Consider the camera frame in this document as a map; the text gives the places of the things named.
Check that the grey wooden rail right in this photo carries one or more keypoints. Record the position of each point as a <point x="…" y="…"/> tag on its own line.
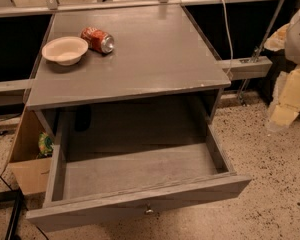
<point x="243" y="68"/>

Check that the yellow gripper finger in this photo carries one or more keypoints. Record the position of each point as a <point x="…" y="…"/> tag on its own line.
<point x="285" y="106"/>
<point x="277" y="40"/>

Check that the metal drawer knob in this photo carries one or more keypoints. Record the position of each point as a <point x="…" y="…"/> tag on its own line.
<point x="148" y="210"/>

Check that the grey wooden cabinet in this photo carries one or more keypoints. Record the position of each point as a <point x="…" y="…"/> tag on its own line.
<point x="154" y="93"/>

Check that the metal diagonal rod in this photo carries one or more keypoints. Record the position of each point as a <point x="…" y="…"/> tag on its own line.
<point x="255" y="56"/>

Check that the grey wooden rail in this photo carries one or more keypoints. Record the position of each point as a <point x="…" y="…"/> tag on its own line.
<point x="243" y="68"/>
<point x="15" y="92"/>

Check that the green snack bag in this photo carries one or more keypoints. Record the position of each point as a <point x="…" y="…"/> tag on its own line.
<point x="45" y="146"/>

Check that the cardboard box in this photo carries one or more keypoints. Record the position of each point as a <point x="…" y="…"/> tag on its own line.
<point x="30" y="171"/>

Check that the red coke can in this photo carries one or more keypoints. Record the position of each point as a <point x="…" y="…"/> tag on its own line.
<point x="98" y="40"/>

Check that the open grey top drawer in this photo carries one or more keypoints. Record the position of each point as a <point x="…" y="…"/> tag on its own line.
<point x="109" y="174"/>

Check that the white paper bowl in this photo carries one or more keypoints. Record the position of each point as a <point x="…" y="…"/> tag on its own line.
<point x="65" y="51"/>

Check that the back grey shelf rail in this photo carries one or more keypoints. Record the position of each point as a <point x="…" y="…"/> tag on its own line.
<point x="136" y="0"/>

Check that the grey wooden rail left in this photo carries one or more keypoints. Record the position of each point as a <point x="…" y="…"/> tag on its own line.
<point x="15" y="92"/>

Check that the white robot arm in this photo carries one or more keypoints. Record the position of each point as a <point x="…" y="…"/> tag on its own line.
<point x="292" y="46"/>

